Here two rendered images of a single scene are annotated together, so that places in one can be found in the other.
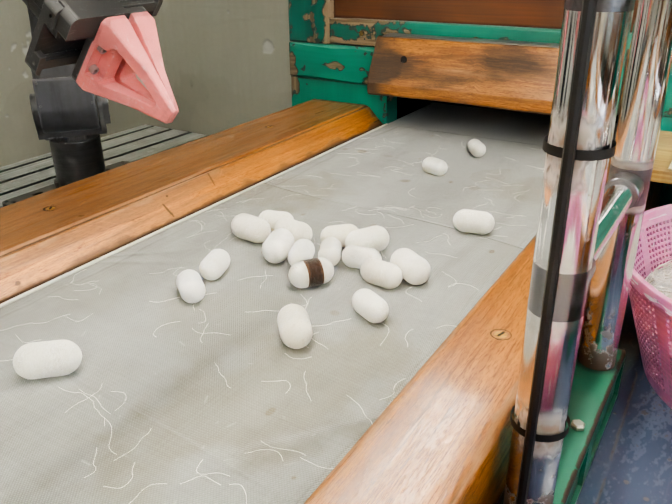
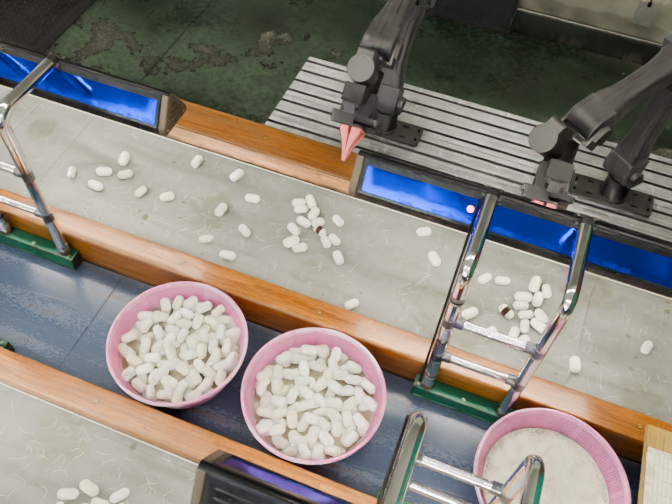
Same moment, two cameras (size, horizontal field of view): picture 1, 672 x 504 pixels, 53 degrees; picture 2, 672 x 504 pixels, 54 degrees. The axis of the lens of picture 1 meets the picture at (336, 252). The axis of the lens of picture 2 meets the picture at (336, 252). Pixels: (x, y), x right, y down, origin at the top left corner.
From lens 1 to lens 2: 110 cm
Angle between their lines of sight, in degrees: 62
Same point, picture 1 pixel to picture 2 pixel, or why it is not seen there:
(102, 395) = (428, 276)
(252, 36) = not seen: outside the picture
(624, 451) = (478, 427)
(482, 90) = not seen: outside the picture
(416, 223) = (574, 344)
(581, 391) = (482, 403)
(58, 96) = (614, 163)
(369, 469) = (407, 337)
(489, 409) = not seen: hidden behind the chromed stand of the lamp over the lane
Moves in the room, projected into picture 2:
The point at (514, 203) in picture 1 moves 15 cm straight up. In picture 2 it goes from (616, 385) to (649, 349)
